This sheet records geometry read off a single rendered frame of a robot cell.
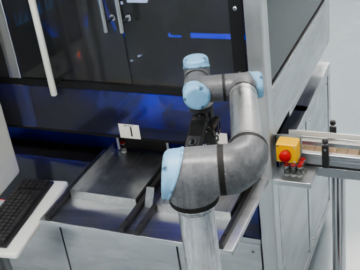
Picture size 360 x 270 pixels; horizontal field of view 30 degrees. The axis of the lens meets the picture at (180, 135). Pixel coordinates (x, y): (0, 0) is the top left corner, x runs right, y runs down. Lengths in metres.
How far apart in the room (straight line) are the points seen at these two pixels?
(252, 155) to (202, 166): 0.11
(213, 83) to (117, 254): 1.27
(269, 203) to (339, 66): 2.98
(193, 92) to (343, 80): 3.34
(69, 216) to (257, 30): 0.89
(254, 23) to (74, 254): 1.42
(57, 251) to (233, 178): 1.72
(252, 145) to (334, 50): 4.10
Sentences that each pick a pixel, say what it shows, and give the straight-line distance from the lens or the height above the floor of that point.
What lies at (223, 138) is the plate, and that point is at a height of 1.03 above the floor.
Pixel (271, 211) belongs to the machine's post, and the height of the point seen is 0.74.
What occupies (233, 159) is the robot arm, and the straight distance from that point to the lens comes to 1.46.
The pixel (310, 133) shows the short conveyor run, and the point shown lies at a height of 0.96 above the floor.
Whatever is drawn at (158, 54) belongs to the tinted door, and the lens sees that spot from 2.29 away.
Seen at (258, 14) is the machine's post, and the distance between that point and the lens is 2.10.
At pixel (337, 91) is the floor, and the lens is 4.91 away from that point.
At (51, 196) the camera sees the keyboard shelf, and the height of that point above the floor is 0.80.
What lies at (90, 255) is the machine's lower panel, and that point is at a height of 0.37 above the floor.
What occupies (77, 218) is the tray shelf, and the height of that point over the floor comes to 0.88.
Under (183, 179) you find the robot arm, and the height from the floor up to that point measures 1.39.
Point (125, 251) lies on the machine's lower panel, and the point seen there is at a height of 0.43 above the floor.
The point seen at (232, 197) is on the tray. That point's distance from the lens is 2.29.
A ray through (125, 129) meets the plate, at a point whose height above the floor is 1.03.
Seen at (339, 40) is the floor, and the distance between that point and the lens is 5.77.
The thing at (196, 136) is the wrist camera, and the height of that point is 1.23.
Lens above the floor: 2.19
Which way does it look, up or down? 29 degrees down
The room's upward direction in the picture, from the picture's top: 8 degrees counter-clockwise
